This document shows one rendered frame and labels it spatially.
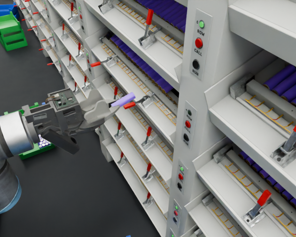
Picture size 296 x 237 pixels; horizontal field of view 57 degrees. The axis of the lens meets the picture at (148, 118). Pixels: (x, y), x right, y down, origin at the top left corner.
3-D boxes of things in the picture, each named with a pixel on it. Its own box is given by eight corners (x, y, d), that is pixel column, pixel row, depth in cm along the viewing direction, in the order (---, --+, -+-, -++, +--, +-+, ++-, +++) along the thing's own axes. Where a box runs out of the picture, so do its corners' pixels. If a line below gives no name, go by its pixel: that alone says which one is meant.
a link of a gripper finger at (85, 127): (105, 122, 64) (68, 133, 61) (106, 126, 65) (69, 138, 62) (100, 109, 67) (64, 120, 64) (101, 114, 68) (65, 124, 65)
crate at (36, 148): (55, 147, 169) (54, 142, 162) (21, 160, 162) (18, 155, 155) (39, 108, 179) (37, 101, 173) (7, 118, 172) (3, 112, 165)
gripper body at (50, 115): (82, 104, 59) (25, 123, 55) (89, 131, 65) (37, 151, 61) (72, 85, 64) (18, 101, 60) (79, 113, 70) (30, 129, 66)
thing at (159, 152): (173, 193, 89) (161, 175, 79) (100, 94, 128) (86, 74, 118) (222, 155, 91) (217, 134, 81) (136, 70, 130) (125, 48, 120)
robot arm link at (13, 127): (17, 163, 59) (11, 135, 65) (40, 155, 61) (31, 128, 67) (2, 135, 53) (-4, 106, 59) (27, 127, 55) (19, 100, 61)
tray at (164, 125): (177, 153, 76) (169, 135, 69) (95, 57, 115) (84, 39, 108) (234, 111, 78) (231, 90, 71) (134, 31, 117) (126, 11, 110)
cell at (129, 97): (136, 96, 69) (113, 109, 68) (135, 98, 71) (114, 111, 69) (131, 90, 69) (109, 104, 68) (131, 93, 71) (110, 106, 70)
